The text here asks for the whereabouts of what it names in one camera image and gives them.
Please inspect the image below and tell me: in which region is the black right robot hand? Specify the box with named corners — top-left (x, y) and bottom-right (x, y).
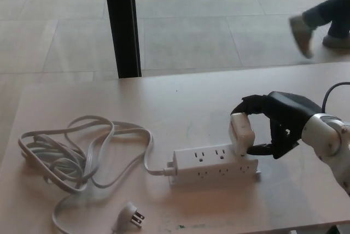
top-left (230, 90), bottom-right (322, 160)

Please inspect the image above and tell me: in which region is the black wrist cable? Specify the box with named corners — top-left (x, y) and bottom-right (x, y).
top-left (322, 81), bottom-right (350, 114)

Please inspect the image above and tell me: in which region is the black vertical pillar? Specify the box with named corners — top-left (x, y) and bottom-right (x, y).
top-left (102, 0), bottom-right (142, 79)

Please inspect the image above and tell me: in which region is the person leg in jeans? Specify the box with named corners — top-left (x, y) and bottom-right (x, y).
top-left (327, 15), bottom-right (350, 39)
top-left (302, 0), bottom-right (350, 30)

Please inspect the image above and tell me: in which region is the white power strip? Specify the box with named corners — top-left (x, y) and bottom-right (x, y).
top-left (167, 143), bottom-right (262, 187)

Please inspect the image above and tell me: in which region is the beige shoe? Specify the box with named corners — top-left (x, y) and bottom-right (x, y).
top-left (322, 34), bottom-right (350, 49)
top-left (289, 16), bottom-right (314, 60)

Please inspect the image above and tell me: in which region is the white power adapter plug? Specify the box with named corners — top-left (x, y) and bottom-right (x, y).
top-left (228, 112), bottom-right (256, 157)

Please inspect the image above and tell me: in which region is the white power strip cord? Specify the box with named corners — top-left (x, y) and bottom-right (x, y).
top-left (17, 116), bottom-right (175, 234)

